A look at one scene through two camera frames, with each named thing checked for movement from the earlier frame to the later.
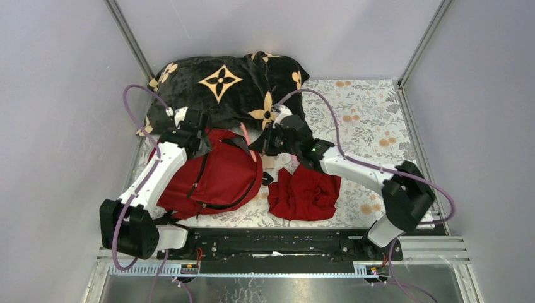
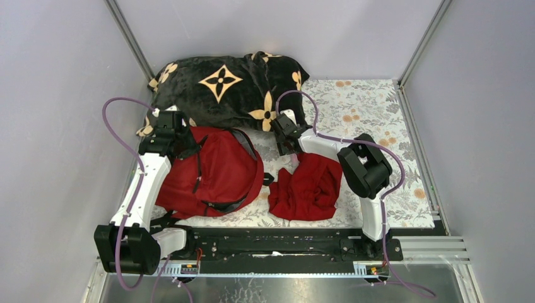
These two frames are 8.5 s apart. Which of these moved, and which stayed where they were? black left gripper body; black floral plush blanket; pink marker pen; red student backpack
Moved: black left gripper body
Stayed: black floral plush blanket; pink marker pen; red student backpack
